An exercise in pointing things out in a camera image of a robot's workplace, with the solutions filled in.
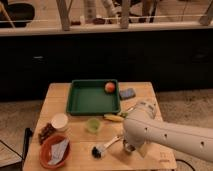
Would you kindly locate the metal cup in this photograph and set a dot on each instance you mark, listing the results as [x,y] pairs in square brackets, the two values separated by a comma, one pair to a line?
[128,147]

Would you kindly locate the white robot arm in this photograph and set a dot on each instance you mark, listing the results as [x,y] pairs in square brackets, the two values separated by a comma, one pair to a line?
[141,125]

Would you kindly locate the green plastic tray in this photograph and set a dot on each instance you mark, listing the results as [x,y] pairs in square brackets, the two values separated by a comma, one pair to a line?
[89,98]

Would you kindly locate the orange ball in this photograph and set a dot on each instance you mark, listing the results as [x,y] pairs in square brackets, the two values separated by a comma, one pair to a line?
[110,87]

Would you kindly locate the blue sponge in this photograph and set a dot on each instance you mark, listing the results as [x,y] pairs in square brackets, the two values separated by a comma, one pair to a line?
[127,94]

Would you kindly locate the green vegetable toy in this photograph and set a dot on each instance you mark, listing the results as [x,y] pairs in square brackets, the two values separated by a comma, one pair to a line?
[123,114]

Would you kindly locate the green translucent cup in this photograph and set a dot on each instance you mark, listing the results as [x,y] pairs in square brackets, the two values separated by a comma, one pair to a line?
[93,125]

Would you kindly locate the brown grape bunch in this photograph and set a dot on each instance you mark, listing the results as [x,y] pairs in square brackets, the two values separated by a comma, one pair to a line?
[45,132]

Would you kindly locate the crumpled white paper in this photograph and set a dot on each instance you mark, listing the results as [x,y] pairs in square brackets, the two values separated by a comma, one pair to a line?
[57,152]

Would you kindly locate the orange plate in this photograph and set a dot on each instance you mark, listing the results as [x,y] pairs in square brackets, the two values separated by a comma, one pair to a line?
[45,152]

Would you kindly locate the black office chair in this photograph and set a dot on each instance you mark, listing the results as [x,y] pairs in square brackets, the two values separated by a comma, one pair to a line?
[20,13]

